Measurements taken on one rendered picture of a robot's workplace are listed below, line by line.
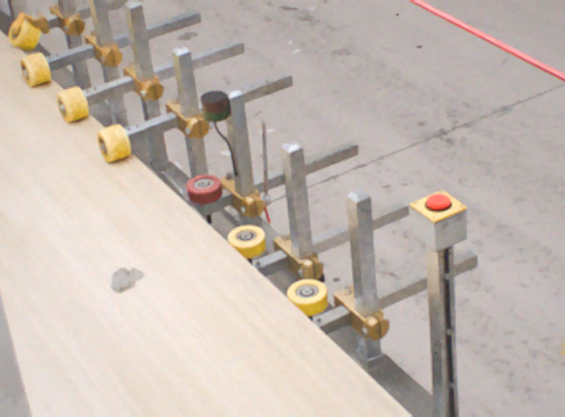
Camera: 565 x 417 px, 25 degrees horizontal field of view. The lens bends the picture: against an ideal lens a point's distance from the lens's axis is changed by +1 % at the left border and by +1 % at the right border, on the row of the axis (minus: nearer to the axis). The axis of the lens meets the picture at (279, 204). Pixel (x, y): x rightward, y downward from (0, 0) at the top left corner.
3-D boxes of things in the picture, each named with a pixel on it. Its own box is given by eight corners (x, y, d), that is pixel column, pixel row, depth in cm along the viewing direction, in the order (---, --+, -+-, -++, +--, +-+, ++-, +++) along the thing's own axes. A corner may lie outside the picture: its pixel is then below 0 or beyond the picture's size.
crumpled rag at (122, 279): (120, 265, 272) (119, 256, 271) (149, 271, 269) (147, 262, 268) (99, 290, 266) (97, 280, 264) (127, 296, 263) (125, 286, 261)
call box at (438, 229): (443, 225, 231) (442, 189, 226) (467, 243, 225) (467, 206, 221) (411, 239, 228) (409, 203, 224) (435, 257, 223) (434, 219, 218)
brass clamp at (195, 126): (187, 114, 322) (184, 96, 319) (212, 134, 312) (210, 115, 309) (165, 121, 320) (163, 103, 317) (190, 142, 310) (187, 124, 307)
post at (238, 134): (257, 259, 312) (235, 84, 286) (264, 266, 309) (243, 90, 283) (245, 264, 310) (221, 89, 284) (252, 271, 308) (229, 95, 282)
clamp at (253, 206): (238, 189, 309) (236, 171, 306) (266, 213, 298) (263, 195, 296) (217, 197, 306) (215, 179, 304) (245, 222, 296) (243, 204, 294)
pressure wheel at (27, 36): (21, 46, 373) (33, 21, 372) (32, 55, 367) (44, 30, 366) (3, 38, 370) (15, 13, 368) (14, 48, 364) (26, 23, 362)
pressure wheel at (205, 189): (216, 209, 306) (211, 168, 300) (232, 224, 300) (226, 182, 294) (186, 221, 303) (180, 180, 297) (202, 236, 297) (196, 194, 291)
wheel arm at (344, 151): (352, 153, 318) (351, 137, 316) (359, 158, 315) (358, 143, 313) (197, 213, 301) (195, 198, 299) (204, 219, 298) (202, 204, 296)
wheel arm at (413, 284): (468, 262, 281) (468, 247, 279) (478, 270, 279) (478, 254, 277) (299, 339, 265) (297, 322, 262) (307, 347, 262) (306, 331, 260)
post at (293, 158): (312, 317, 294) (294, 137, 268) (320, 325, 292) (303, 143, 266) (300, 323, 293) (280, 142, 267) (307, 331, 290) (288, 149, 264)
